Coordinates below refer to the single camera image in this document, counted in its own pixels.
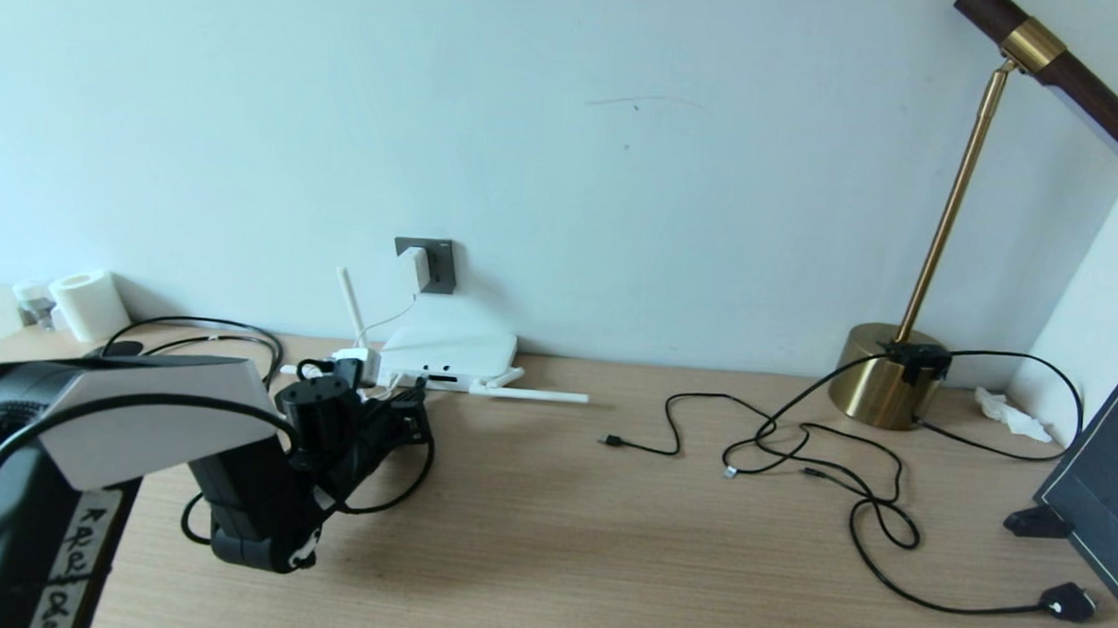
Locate white power adapter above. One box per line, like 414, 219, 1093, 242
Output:
396, 245, 431, 292

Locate black ethernet cable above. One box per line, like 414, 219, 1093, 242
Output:
94, 312, 432, 556

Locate white wifi router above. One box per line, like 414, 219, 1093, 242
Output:
279, 264, 597, 407

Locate white toilet paper roll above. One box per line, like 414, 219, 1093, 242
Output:
49, 269, 134, 345

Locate small clear jar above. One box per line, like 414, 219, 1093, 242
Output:
11, 279, 59, 329

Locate brass desk lamp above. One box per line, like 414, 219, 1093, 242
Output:
827, 0, 1118, 441

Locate small black inline box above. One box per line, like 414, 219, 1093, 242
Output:
881, 339, 953, 386

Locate crumpled white tissue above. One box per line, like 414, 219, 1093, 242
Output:
973, 386, 1055, 443

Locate dark monitor with stand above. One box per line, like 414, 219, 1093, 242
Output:
1028, 316, 1118, 628

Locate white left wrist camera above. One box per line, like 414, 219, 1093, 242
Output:
329, 346, 382, 388

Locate grey wall socket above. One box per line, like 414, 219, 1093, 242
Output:
392, 237, 457, 295

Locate black USB cable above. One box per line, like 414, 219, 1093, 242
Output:
597, 388, 905, 504

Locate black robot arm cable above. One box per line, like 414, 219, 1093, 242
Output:
0, 382, 437, 628

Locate black silver-tipped cable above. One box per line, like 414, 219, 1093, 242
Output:
722, 345, 898, 486

